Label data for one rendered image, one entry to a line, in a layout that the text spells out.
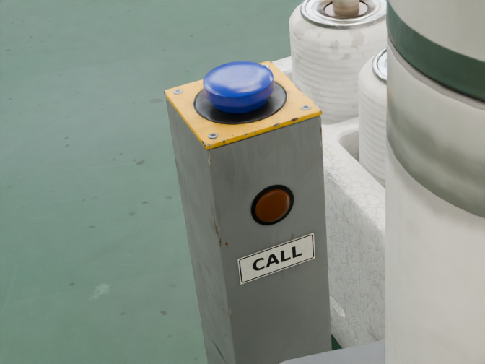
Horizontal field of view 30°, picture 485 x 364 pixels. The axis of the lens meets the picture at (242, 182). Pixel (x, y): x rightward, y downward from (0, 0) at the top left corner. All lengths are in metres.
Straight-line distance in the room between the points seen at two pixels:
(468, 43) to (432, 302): 0.08
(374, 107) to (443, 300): 0.42
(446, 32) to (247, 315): 0.39
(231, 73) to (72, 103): 0.70
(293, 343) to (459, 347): 0.36
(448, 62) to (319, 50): 0.54
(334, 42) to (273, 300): 0.25
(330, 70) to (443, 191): 0.53
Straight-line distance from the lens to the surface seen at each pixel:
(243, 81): 0.51
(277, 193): 0.51
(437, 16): 0.20
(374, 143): 0.67
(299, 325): 0.59
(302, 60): 0.76
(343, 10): 0.76
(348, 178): 0.68
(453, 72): 0.20
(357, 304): 0.72
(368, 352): 0.38
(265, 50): 1.26
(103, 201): 1.00
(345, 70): 0.74
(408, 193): 0.23
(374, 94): 0.65
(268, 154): 0.50
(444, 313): 0.24
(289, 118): 0.50
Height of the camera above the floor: 0.57
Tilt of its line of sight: 35 degrees down
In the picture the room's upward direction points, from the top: 6 degrees counter-clockwise
